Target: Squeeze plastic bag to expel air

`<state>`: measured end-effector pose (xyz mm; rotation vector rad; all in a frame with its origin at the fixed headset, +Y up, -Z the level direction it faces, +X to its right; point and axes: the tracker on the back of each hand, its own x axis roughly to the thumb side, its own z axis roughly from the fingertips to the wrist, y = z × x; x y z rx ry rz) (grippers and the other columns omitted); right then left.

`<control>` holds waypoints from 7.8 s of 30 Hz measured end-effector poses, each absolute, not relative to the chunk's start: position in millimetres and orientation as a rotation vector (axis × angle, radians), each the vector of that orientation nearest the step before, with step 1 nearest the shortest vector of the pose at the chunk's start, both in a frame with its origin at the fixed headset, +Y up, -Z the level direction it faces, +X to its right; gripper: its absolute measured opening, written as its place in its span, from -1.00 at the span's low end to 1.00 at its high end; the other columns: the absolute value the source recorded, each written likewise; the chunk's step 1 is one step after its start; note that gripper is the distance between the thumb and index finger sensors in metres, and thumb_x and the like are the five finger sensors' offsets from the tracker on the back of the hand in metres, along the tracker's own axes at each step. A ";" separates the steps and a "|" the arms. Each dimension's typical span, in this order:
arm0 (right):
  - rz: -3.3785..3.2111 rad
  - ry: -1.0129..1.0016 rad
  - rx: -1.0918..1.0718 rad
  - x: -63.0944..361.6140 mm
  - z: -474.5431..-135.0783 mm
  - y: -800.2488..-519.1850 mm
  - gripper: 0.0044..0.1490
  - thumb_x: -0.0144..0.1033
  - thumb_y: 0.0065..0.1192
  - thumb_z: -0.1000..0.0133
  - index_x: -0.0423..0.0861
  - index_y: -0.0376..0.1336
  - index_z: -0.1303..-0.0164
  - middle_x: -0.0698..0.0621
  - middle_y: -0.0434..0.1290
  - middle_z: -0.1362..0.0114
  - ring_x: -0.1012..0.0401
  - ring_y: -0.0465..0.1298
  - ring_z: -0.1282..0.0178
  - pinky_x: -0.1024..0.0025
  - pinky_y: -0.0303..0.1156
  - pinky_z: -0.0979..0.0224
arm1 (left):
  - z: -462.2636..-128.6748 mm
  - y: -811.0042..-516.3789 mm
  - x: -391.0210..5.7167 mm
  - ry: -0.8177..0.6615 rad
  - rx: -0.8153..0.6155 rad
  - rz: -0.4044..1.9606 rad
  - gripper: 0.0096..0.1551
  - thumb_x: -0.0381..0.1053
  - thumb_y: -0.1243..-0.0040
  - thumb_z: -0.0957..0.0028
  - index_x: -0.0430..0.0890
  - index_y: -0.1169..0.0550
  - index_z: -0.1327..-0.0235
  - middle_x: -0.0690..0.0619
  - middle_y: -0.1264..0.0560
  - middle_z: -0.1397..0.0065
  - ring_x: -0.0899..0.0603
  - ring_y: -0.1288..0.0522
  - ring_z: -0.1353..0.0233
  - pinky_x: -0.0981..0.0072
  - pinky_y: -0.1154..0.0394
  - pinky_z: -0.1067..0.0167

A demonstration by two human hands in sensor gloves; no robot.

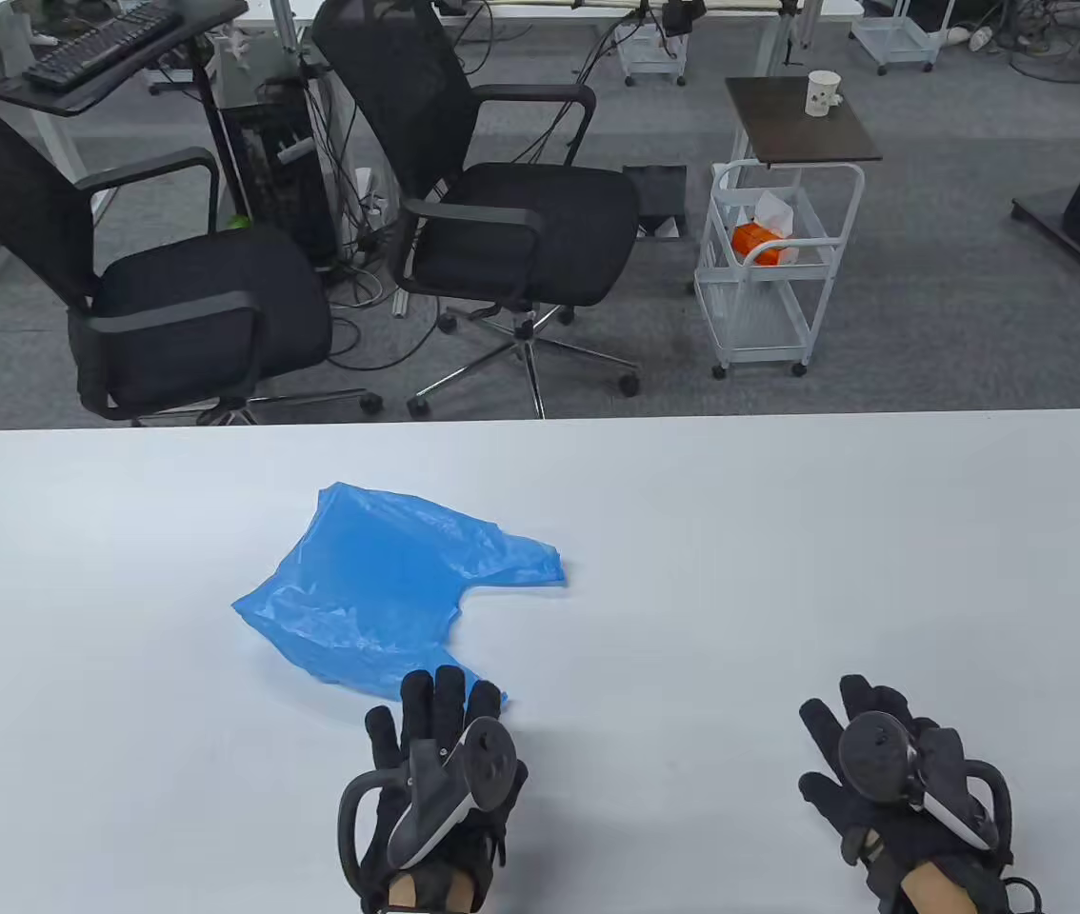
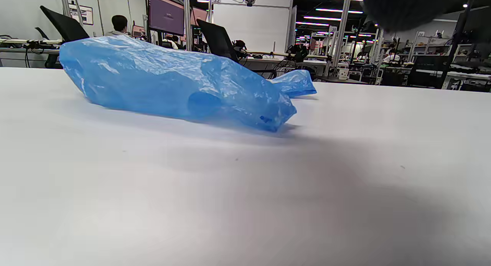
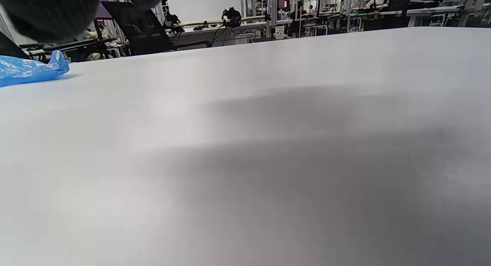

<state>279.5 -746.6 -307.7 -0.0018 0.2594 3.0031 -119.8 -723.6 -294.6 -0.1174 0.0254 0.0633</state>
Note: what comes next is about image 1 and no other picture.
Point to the black computer tower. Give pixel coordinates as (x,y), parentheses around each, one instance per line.
(278,181)

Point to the blue plastic bag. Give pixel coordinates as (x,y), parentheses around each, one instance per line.
(369,581)

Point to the black tray stand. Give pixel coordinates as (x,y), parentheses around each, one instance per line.
(188,43)

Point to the white paper cup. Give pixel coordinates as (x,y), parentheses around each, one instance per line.
(820,95)

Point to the person's left hand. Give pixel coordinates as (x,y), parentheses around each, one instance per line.
(418,705)

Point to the person's right hand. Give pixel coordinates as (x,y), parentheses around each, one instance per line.
(869,700)

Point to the person's right forearm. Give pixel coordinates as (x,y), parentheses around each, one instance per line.
(935,893)

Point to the small white rolling cart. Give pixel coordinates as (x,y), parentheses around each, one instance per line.
(902,38)
(651,52)

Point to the orange tissue box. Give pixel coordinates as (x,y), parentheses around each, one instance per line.
(757,243)

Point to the black mesh office chair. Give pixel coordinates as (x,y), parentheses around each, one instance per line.
(530,228)
(207,305)

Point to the left black white controller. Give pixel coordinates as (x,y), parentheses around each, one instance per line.
(450,781)

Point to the black keyboard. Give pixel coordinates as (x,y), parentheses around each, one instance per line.
(102,43)

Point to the black white controller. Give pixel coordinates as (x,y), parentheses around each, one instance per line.
(873,757)
(450,781)

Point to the right black white controller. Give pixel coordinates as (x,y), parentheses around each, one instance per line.
(873,757)

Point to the dark brown side table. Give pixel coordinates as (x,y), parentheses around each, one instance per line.
(788,133)

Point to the long white desk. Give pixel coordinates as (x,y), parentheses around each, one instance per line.
(540,9)

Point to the black box on floor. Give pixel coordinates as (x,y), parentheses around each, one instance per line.
(656,195)

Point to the person's left forearm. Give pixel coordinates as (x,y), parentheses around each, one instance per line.
(401,895)

